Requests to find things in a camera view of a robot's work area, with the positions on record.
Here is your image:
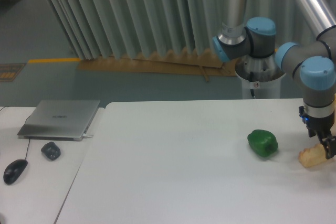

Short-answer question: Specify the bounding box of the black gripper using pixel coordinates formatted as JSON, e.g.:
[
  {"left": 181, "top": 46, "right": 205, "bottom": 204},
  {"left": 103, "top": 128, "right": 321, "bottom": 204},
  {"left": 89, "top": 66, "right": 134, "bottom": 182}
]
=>
[{"left": 299, "top": 106, "right": 335, "bottom": 159}]

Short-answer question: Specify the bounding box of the toy bread loaf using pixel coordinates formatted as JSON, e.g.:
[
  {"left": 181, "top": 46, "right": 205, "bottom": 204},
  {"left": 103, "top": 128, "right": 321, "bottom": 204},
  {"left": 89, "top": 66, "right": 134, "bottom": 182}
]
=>
[{"left": 298, "top": 144, "right": 332, "bottom": 168}]

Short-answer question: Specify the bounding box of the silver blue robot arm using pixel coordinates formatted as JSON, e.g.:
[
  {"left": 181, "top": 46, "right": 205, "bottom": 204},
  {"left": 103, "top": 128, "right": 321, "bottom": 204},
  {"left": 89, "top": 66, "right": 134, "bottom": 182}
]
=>
[{"left": 213, "top": 0, "right": 335, "bottom": 159}]

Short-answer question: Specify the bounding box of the green bell pepper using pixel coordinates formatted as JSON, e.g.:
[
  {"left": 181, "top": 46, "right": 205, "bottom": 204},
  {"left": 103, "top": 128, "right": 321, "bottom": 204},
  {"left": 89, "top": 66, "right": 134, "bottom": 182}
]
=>
[{"left": 247, "top": 129, "right": 278, "bottom": 158}]

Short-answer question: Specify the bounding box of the white usb plug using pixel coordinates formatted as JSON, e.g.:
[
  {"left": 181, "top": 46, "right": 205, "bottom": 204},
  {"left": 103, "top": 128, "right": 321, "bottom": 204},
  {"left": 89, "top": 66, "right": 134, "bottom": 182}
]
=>
[{"left": 82, "top": 134, "right": 93, "bottom": 138}]

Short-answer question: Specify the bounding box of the pale green curtain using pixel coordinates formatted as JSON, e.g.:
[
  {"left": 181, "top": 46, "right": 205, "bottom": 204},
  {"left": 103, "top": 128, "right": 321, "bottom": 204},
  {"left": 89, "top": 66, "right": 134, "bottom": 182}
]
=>
[{"left": 31, "top": 0, "right": 336, "bottom": 61}]

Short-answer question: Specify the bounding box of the black small controller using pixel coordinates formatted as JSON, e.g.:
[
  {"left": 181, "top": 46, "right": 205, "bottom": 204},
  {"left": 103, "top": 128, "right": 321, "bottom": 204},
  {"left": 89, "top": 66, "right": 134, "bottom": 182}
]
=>
[{"left": 41, "top": 142, "right": 61, "bottom": 161}]

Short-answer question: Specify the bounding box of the silver closed laptop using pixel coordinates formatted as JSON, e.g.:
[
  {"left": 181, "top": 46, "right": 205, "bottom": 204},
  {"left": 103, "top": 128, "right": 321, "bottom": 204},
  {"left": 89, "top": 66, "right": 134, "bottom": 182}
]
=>
[{"left": 17, "top": 100, "right": 100, "bottom": 141}]

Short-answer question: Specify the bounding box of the black computer mouse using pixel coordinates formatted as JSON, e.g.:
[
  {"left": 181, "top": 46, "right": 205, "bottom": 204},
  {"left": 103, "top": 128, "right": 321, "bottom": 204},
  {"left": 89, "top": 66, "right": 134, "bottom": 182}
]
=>
[{"left": 3, "top": 159, "right": 28, "bottom": 185}]

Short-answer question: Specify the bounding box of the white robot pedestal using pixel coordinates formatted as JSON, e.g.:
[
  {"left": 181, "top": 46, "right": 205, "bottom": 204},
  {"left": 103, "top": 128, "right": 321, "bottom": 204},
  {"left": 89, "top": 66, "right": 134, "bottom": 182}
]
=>
[{"left": 236, "top": 69, "right": 286, "bottom": 99}]

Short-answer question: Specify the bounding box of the black mouse cable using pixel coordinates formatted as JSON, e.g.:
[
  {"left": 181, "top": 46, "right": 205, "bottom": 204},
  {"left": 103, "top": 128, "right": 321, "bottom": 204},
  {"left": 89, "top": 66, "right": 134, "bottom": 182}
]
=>
[{"left": 0, "top": 106, "right": 36, "bottom": 161}]

